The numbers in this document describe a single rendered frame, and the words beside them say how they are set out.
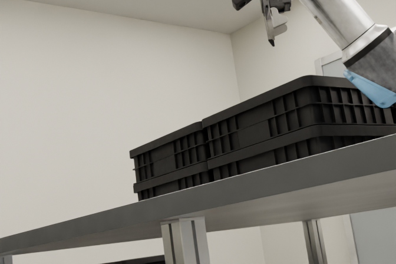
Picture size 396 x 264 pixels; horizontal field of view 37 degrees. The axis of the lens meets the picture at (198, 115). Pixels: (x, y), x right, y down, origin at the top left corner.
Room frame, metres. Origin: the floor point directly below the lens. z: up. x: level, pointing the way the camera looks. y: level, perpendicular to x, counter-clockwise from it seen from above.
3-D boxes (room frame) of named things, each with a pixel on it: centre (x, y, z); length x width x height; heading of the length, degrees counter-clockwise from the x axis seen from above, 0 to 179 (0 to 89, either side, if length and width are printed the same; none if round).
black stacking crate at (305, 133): (1.46, -0.24, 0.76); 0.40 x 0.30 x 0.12; 37
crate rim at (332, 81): (1.46, -0.24, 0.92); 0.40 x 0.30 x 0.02; 37
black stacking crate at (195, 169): (1.79, 0.00, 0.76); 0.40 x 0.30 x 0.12; 37
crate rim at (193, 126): (1.79, 0.00, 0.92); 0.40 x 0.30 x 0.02; 37
